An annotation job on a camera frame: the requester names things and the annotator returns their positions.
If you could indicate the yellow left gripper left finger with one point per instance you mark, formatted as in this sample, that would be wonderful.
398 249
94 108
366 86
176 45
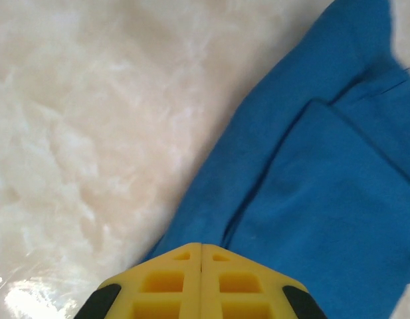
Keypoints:
158 285

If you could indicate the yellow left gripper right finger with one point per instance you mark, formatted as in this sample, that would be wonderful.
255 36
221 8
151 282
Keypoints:
244 285

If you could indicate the blue long pants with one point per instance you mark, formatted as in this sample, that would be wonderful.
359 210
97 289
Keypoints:
307 186

